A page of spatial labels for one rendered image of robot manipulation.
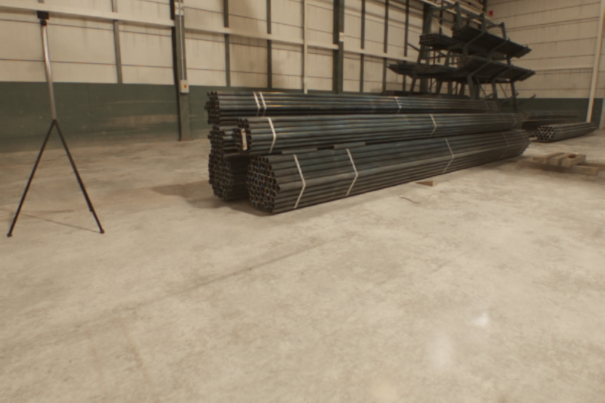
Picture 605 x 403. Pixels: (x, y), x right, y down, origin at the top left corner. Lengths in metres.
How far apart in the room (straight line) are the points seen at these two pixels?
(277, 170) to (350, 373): 1.78
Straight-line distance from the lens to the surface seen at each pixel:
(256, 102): 3.25
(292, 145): 2.95
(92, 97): 9.49
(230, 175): 3.19
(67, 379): 1.52
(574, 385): 1.56
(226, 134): 3.11
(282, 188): 2.69
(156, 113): 9.79
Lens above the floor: 0.90
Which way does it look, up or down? 12 degrees down
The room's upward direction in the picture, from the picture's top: straight up
